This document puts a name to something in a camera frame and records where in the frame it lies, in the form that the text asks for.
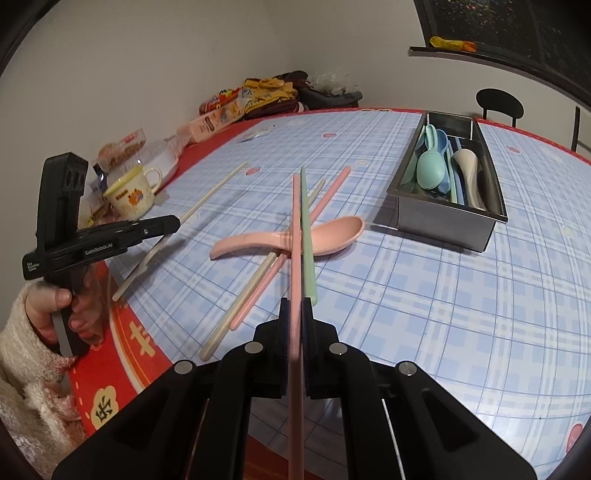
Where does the cream cup yellow rim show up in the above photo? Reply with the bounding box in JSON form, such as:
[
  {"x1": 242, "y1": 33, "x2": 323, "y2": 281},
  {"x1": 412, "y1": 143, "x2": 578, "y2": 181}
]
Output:
[{"x1": 102, "y1": 166, "x2": 163, "y2": 220}]

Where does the green chopstick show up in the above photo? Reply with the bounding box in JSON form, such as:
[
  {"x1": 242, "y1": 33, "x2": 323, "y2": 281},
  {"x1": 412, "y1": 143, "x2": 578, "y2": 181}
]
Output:
[{"x1": 299, "y1": 166, "x2": 319, "y2": 307}]

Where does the yellow printed cloth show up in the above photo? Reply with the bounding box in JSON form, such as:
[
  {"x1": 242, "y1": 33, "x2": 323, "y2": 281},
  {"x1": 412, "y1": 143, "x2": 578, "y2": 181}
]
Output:
[{"x1": 242, "y1": 78, "x2": 298, "y2": 114}]

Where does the dark window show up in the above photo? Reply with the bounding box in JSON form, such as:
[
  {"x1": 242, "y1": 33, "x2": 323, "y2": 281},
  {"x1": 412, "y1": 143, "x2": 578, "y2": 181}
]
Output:
[{"x1": 409, "y1": 0, "x2": 591, "y2": 97}]

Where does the clear plastic bag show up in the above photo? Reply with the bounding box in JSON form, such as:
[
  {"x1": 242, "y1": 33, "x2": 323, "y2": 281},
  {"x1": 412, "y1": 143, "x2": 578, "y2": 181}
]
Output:
[{"x1": 309, "y1": 68, "x2": 358, "y2": 95}]

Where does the stainless steel utensil tray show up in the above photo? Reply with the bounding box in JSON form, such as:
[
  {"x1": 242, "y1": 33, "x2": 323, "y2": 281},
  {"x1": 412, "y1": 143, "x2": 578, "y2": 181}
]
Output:
[{"x1": 387, "y1": 110, "x2": 509, "y2": 252}]

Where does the pink carton box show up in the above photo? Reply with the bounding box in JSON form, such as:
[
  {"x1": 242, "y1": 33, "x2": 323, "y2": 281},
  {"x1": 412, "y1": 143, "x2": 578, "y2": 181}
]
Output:
[{"x1": 187, "y1": 104, "x2": 245, "y2": 143}]

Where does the blue spoon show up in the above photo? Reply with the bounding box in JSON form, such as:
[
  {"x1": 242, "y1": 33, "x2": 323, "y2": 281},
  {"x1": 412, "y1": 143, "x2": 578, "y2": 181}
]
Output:
[{"x1": 414, "y1": 129, "x2": 455, "y2": 195}]

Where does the pink spoon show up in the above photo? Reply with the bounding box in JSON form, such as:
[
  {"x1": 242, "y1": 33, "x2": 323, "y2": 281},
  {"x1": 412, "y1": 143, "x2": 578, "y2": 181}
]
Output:
[{"x1": 209, "y1": 216, "x2": 365, "y2": 260}]

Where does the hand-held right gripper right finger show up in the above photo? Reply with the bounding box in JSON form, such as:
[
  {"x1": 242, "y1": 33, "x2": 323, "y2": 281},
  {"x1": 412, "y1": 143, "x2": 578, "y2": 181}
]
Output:
[{"x1": 302, "y1": 298, "x2": 539, "y2": 480}]

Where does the black round chair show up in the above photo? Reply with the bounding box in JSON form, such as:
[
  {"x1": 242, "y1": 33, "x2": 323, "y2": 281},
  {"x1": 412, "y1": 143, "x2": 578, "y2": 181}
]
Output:
[{"x1": 475, "y1": 89, "x2": 525, "y2": 127}]

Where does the orange snack bag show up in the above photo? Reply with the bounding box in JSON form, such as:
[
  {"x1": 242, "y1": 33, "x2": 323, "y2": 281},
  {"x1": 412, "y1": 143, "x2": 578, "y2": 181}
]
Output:
[{"x1": 199, "y1": 89, "x2": 243, "y2": 116}]

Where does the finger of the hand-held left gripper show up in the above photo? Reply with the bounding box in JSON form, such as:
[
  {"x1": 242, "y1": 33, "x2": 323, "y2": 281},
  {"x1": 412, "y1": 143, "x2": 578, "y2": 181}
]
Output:
[{"x1": 124, "y1": 215, "x2": 182, "y2": 248}]

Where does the grey garment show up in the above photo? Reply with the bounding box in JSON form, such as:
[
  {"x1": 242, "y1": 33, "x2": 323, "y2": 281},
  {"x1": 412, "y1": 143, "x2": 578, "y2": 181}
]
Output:
[{"x1": 300, "y1": 88, "x2": 363, "y2": 110}]

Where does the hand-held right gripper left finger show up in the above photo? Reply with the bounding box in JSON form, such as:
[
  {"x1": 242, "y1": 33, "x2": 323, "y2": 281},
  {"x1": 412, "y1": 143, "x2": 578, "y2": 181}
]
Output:
[{"x1": 51, "y1": 298, "x2": 291, "y2": 480}]

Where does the person's left hand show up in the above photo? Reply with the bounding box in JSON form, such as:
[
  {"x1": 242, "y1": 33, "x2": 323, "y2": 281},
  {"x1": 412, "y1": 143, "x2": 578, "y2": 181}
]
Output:
[{"x1": 25, "y1": 271, "x2": 112, "y2": 347}]

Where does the blue plaid tablecloth red border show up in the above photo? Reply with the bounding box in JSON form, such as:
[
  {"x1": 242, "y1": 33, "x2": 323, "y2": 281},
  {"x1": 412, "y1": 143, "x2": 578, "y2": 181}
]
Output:
[{"x1": 69, "y1": 107, "x2": 591, "y2": 480}]

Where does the orange snack packet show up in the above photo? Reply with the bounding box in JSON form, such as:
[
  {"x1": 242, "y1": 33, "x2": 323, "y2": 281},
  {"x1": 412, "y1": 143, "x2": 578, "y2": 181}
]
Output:
[{"x1": 429, "y1": 36, "x2": 477, "y2": 52}]

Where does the green spoon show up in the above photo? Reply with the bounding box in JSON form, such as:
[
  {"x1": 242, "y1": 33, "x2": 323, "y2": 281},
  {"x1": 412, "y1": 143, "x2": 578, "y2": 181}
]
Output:
[{"x1": 416, "y1": 124, "x2": 451, "y2": 190}]

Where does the white spoon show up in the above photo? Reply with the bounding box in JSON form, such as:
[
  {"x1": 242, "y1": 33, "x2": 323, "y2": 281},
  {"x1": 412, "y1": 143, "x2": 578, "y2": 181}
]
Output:
[{"x1": 451, "y1": 148, "x2": 488, "y2": 210}]

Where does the person's left forearm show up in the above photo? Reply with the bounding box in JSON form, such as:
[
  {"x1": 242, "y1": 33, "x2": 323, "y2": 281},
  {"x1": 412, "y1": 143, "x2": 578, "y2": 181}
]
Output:
[{"x1": 0, "y1": 284, "x2": 88, "y2": 462}]

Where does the beige chopstick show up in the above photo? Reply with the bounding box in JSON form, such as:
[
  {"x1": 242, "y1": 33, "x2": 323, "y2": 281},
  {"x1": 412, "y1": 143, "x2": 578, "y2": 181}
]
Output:
[
  {"x1": 199, "y1": 179, "x2": 327, "y2": 361},
  {"x1": 112, "y1": 161, "x2": 250, "y2": 302}
]

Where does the pink chopstick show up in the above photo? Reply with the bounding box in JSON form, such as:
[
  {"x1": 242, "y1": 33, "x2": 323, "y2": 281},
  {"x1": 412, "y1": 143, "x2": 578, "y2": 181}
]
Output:
[
  {"x1": 229, "y1": 166, "x2": 352, "y2": 330},
  {"x1": 287, "y1": 174, "x2": 306, "y2": 480}
]

